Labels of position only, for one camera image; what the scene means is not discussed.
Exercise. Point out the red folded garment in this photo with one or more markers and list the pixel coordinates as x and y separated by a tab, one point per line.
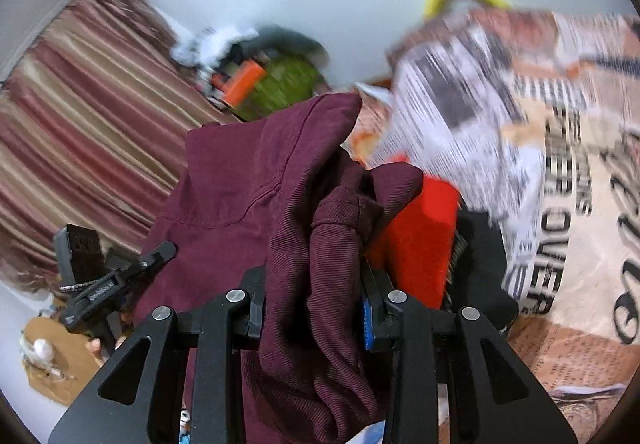
415	248

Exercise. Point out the maroon jacket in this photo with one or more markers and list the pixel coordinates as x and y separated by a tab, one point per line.
282	194

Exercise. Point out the white cloth on pile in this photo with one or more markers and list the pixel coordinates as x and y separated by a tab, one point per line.
209	46

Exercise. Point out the newspaper print bedsheet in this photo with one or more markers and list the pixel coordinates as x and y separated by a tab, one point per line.
533	116

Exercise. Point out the grey padded coat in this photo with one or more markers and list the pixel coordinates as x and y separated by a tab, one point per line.
267	44

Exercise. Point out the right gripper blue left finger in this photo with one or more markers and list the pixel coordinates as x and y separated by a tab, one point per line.
250	328

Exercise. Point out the striped red curtain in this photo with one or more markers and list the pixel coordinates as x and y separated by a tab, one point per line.
93	123

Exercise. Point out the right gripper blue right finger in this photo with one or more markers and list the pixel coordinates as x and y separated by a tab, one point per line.
379	324

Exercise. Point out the orange shoe box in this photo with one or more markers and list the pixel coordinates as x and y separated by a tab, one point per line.
232	89

